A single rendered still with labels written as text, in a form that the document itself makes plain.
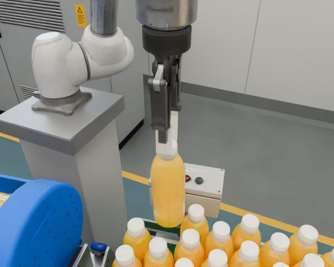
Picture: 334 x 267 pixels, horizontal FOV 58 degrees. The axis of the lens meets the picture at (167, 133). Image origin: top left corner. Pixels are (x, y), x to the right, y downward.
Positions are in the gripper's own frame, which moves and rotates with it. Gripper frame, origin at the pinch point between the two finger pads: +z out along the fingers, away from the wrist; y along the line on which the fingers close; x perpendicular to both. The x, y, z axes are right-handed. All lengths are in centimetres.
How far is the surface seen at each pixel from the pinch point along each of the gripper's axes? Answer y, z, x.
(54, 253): 12.9, 28.2, -22.8
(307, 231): -3.6, 24.3, 31.7
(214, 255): 7.2, 24.2, 12.1
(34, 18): -154, 27, -140
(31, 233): 16.1, 16.6, -23.2
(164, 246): 7.7, 24.2, 1.4
